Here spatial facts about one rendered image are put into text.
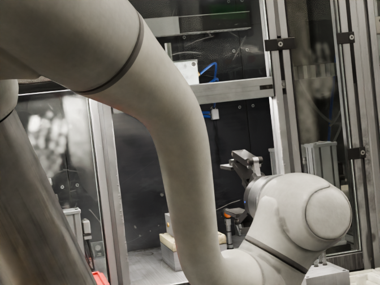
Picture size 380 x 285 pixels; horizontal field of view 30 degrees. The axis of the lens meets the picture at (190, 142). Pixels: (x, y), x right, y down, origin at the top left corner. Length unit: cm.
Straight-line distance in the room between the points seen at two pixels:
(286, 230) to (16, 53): 50
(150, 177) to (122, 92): 130
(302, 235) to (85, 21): 48
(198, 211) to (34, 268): 20
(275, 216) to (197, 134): 26
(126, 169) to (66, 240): 116
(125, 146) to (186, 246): 111
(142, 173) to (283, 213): 102
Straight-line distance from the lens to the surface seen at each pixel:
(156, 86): 69
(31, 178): 77
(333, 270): 149
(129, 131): 195
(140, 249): 198
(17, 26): 59
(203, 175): 80
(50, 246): 79
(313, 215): 95
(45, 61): 62
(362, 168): 170
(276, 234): 99
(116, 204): 152
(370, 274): 163
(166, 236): 176
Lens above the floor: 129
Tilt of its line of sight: 3 degrees down
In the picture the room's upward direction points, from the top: 6 degrees counter-clockwise
